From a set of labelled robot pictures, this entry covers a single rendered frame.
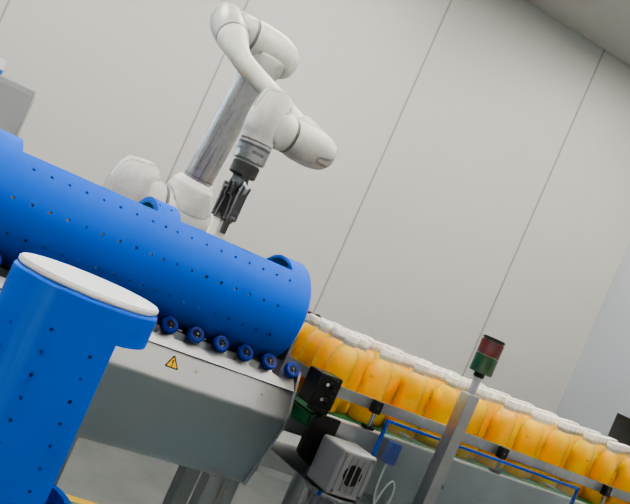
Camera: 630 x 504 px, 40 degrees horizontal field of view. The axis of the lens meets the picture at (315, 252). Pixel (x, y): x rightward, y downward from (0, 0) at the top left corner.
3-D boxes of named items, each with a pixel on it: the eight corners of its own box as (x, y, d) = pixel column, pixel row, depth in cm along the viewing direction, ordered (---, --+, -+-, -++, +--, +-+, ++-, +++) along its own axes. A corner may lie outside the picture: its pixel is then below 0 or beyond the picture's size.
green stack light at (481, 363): (464, 365, 228) (471, 348, 228) (480, 372, 231) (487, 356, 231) (479, 373, 222) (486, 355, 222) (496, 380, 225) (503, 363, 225)
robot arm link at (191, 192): (136, 217, 288) (190, 239, 301) (150, 234, 275) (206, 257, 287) (245, 11, 278) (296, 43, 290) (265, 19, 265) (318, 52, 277)
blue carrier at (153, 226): (-61, 222, 206) (-11, 116, 204) (240, 336, 250) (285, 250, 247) (-58, 258, 182) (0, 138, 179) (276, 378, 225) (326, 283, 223)
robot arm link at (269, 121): (250, 136, 221) (289, 157, 229) (275, 82, 221) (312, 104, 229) (231, 132, 230) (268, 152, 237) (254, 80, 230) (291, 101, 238)
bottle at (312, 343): (310, 395, 242) (337, 335, 242) (287, 385, 242) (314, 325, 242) (309, 391, 249) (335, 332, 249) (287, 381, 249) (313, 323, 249)
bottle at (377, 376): (353, 413, 243) (379, 353, 244) (374, 424, 240) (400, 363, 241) (343, 412, 237) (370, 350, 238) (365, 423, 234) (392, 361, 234)
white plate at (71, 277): (46, 275, 142) (43, 282, 142) (183, 323, 159) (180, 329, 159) (3, 240, 165) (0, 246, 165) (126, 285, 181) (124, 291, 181)
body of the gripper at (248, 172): (229, 155, 230) (215, 187, 230) (242, 158, 223) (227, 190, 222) (252, 167, 234) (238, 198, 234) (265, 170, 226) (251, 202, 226)
